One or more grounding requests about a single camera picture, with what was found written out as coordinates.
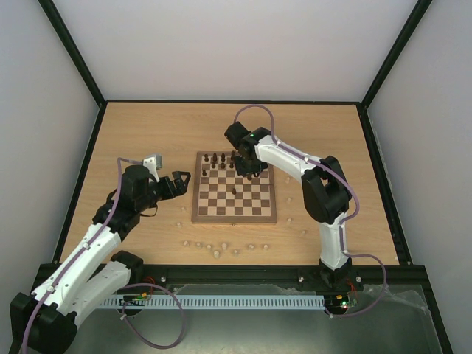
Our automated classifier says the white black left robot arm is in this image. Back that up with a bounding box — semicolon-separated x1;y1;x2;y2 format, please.
10;164;191;353

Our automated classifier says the wooden chess board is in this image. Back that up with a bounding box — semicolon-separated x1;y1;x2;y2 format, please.
191;151;277;224

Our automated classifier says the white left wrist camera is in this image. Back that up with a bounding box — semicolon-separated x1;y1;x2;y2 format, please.
142;153;162;182

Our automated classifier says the left controller circuit board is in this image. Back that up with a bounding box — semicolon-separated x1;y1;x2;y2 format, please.
118;293;152;307

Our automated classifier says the right controller circuit board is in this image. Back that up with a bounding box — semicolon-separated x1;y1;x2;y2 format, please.
333;292;359;309

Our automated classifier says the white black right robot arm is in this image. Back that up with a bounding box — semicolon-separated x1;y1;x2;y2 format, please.
224;122;352;289

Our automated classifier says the controller circuit board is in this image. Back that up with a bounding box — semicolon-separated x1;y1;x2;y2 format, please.
118;293;152;307
333;292;359;309

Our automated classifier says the black front mounting rail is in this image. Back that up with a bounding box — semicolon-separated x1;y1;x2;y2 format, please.
36;263;428;296

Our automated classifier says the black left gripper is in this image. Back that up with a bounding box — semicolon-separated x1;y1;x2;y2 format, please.
138;171;192;211

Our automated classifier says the white slotted cable duct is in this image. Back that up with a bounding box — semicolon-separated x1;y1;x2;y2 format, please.
126;295;325;310

